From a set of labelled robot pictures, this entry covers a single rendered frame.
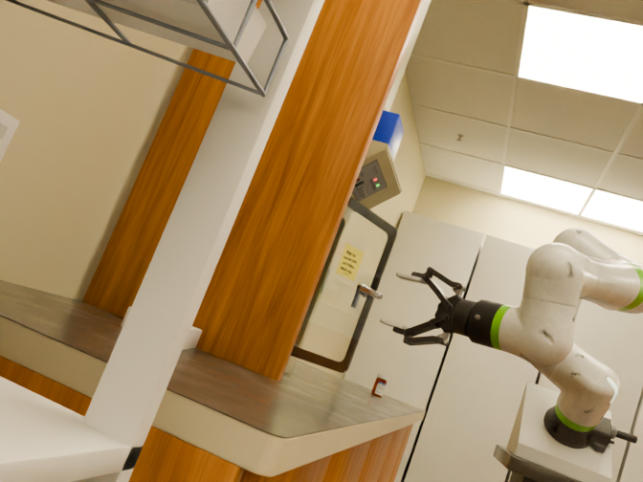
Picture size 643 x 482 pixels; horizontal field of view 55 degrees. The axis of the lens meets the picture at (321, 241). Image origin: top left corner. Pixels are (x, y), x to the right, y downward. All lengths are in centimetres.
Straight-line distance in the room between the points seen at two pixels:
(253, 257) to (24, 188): 46
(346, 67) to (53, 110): 62
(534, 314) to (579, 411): 76
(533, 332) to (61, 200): 97
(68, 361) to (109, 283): 73
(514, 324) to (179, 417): 76
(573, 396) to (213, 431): 142
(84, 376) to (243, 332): 62
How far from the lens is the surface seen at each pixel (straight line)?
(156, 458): 67
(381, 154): 142
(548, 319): 121
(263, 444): 62
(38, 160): 130
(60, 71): 129
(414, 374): 441
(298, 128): 138
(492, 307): 128
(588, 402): 191
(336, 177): 131
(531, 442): 199
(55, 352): 74
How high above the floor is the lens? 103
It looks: 9 degrees up
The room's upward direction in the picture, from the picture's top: 21 degrees clockwise
